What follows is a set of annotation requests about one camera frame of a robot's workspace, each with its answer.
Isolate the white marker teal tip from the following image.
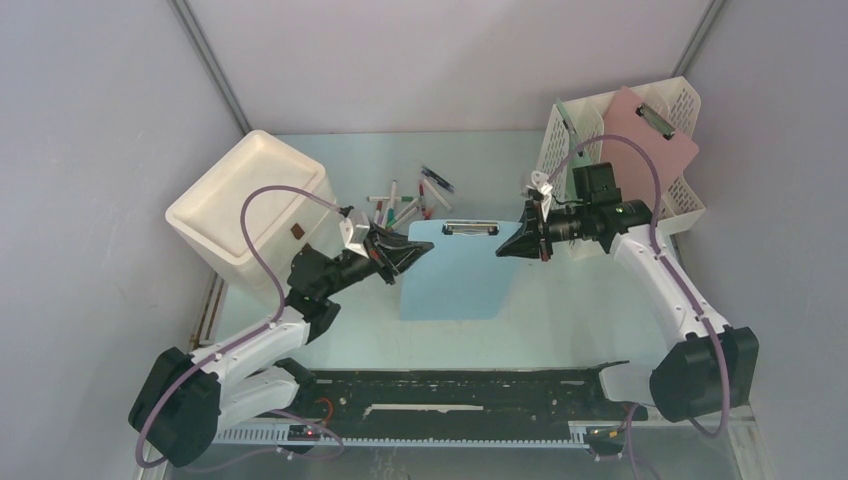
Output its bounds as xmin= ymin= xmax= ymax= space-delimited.
xmin=387 ymin=179 xmax=398 ymax=213

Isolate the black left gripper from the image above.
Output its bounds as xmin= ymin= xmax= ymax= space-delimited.
xmin=320 ymin=222 xmax=433 ymax=298

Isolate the blue clipboard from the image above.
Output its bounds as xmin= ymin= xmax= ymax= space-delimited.
xmin=400 ymin=220 xmax=521 ymax=322

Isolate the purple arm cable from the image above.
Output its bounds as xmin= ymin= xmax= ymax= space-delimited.
xmin=135 ymin=186 xmax=346 ymax=470
xmin=546 ymin=135 xmax=731 ymax=480

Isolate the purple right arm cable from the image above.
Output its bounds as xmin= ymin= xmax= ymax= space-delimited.
xmin=546 ymin=135 xmax=731 ymax=480

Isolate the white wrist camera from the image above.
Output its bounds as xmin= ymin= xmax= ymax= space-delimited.
xmin=523 ymin=170 xmax=553 ymax=221
xmin=339 ymin=207 xmax=371 ymax=258

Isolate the white marker green tip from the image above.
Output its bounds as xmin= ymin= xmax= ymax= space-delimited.
xmin=387 ymin=198 xmax=419 ymax=228

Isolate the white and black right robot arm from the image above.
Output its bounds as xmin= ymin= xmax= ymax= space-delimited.
xmin=496 ymin=163 xmax=760 ymax=422

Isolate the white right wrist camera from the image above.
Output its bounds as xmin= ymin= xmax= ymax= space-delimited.
xmin=523 ymin=170 xmax=553 ymax=221

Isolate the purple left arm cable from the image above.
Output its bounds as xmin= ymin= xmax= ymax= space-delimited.
xmin=135 ymin=186 xmax=346 ymax=470

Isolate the pink clipboard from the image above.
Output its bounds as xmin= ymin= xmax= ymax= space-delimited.
xmin=601 ymin=87 xmax=699 ymax=208

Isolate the white perforated file organizer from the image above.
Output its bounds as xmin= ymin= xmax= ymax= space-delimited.
xmin=536 ymin=76 xmax=706 ymax=236

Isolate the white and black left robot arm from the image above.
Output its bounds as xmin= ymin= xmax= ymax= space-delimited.
xmin=128 ymin=226 xmax=434 ymax=468

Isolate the white drawer cabinet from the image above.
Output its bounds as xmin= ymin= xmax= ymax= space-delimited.
xmin=165 ymin=130 xmax=342 ymax=306

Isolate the white marker brown tip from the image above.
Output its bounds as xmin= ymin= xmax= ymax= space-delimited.
xmin=390 ymin=207 xmax=419 ymax=230

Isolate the white marker green cap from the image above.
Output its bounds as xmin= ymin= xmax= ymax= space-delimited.
xmin=367 ymin=196 xmax=403 ymax=205

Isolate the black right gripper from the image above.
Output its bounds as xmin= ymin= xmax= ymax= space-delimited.
xmin=497 ymin=198 xmax=591 ymax=262

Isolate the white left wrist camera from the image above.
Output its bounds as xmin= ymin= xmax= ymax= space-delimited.
xmin=339 ymin=207 xmax=371 ymax=258

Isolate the white chalk stick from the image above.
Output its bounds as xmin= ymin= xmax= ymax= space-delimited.
xmin=421 ymin=179 xmax=453 ymax=211

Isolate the green clipboard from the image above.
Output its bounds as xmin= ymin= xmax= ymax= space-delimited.
xmin=554 ymin=98 xmax=600 ymax=153

